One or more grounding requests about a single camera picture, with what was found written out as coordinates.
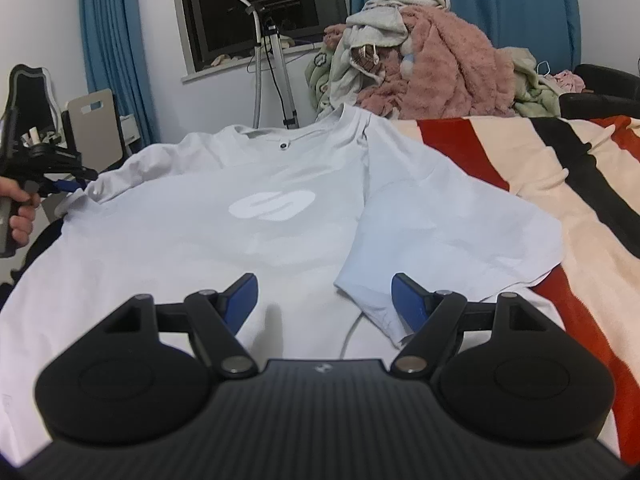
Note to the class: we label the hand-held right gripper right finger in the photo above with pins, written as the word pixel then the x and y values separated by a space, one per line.
pixel 407 297

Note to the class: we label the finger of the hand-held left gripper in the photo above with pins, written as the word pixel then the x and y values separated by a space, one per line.
pixel 70 175

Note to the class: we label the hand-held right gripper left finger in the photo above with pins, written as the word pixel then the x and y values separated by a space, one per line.
pixel 242 296

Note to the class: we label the white t-shirt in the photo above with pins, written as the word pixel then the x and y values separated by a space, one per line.
pixel 210 240

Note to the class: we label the white clothes hanger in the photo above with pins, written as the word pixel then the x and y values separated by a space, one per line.
pixel 543 68

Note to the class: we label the person's left hand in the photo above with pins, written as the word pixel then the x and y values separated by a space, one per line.
pixel 21 212

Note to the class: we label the beige chair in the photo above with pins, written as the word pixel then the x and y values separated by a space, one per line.
pixel 95 127

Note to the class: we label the striped blanket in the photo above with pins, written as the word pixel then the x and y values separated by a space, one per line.
pixel 575 200

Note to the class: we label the pink fluffy blanket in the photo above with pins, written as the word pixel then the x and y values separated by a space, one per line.
pixel 440 75

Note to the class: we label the silver tripod stand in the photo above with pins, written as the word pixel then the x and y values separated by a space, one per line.
pixel 272 65

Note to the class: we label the green patterned cloth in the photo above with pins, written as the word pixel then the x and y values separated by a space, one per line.
pixel 320 77

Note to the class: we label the light green cloth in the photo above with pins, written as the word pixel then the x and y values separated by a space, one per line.
pixel 534 85

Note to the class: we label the dark window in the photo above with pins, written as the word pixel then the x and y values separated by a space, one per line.
pixel 260 5

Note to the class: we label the pink crumpled cloth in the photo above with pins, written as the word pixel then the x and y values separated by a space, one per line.
pixel 566 81

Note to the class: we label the grey hooded sweatshirt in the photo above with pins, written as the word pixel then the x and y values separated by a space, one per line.
pixel 395 15

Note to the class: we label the black armchair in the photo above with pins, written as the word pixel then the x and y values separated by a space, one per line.
pixel 607 92

